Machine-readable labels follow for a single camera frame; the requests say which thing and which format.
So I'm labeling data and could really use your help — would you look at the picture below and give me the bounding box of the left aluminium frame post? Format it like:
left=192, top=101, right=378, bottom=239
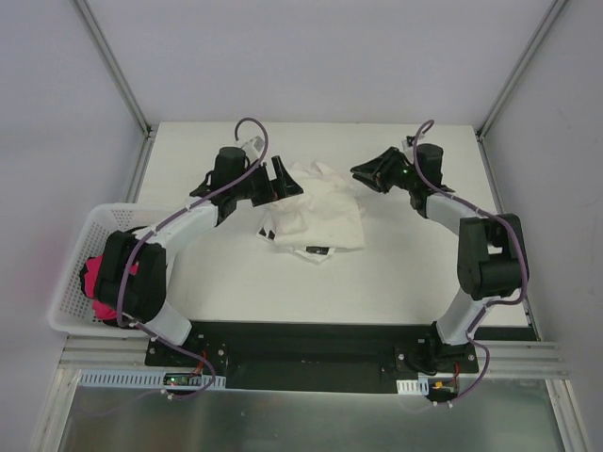
left=73, top=0, right=159, bottom=138

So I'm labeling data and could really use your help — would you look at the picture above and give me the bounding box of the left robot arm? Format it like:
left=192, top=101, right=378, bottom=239
left=80, top=147, right=303, bottom=366

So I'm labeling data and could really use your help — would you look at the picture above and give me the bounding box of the left white cable duct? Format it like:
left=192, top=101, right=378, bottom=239
left=79, top=369, right=226, bottom=391

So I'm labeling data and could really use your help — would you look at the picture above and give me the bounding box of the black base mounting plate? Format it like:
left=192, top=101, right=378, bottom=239
left=144, top=321, right=479, bottom=394

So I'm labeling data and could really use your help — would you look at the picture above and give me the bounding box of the white cable duct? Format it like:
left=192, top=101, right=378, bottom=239
left=79, top=369, right=226, bottom=391
left=396, top=378, right=430, bottom=396

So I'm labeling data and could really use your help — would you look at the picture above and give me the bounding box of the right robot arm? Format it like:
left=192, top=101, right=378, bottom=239
left=350, top=143, right=528, bottom=376

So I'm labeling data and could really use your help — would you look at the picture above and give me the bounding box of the aluminium frame post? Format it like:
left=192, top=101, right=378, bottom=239
left=475, top=0, right=571, bottom=142
left=73, top=0, right=159, bottom=138

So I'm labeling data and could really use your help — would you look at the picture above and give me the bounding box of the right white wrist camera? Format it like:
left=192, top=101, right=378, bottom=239
left=401, top=136, right=415, bottom=151

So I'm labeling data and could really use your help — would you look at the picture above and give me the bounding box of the white plastic laundry basket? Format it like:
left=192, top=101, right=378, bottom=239
left=48, top=203, right=169, bottom=338

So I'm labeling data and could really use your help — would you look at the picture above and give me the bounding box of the pink red t shirt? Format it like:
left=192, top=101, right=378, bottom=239
left=83, top=256, right=142, bottom=321

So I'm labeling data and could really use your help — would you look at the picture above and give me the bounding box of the right white cable duct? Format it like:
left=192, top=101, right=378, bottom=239
left=396, top=378, right=430, bottom=396

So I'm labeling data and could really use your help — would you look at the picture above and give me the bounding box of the black t shirt in basket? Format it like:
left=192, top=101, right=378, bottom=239
left=78, top=254, right=120, bottom=328

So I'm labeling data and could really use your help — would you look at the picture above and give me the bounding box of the right aluminium frame post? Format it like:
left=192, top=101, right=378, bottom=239
left=475, top=0, right=571, bottom=142

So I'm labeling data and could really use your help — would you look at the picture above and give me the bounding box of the white black printed t shirt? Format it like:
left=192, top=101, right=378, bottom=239
left=256, top=214, right=335, bottom=265

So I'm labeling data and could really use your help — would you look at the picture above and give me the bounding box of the cream white t shirt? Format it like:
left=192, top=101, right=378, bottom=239
left=266, top=161, right=366, bottom=250

